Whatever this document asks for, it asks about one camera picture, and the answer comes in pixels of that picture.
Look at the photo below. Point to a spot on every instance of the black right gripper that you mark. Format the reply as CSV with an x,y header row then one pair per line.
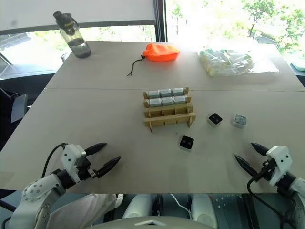
x,y
268,171

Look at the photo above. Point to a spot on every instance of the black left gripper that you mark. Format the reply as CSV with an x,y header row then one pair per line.
x,y
84,169

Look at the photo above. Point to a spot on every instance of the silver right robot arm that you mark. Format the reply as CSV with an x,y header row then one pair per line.
x,y
296,188

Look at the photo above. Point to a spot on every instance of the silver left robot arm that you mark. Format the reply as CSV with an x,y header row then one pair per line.
x,y
35,190

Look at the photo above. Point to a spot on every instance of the wooden slotted rack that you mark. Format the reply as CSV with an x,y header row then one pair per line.
x,y
166,119

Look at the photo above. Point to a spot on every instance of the light grey trouser leg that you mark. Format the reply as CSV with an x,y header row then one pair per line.
x,y
83,207

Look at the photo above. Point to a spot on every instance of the white rounded robot leg cover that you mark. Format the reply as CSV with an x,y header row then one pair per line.
x,y
203,210
138,206

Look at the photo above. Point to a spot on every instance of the grey robot chest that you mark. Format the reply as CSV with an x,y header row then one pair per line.
x,y
152,223

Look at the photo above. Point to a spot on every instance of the grey office chair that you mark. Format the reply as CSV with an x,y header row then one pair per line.
x,y
19,108

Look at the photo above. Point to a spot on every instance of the clear plastic bag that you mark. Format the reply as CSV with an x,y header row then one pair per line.
x,y
228,63

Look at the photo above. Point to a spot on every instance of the pale green object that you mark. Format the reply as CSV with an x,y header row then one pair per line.
x,y
297,66

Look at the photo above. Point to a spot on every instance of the clear water bottle black lid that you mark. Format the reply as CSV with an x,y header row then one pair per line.
x,y
76,40

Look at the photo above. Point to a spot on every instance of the white roller blind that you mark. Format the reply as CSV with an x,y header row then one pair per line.
x,y
95,12

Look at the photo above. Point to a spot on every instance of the grey cube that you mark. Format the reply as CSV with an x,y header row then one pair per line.
x,y
238,120

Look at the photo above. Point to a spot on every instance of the black-faced cube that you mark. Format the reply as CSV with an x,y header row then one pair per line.
x,y
215,118
186,142

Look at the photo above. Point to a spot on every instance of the dark window frame post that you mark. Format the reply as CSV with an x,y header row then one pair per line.
x,y
160,19

